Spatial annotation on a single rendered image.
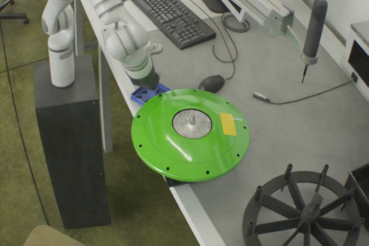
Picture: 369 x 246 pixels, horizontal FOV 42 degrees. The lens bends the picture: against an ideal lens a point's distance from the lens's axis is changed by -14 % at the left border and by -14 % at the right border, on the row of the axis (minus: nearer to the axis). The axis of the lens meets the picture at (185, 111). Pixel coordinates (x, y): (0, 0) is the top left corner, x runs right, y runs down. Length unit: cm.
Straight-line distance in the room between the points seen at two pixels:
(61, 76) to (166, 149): 59
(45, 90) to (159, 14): 53
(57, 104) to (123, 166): 96
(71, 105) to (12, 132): 114
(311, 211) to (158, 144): 44
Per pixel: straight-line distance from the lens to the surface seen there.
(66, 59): 177
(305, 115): 176
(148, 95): 172
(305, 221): 135
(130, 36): 129
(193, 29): 195
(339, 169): 165
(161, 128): 140
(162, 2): 208
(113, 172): 267
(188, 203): 147
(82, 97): 182
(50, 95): 184
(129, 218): 251
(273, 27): 131
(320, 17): 121
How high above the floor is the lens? 214
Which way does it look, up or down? 47 degrees down
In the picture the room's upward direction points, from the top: 6 degrees clockwise
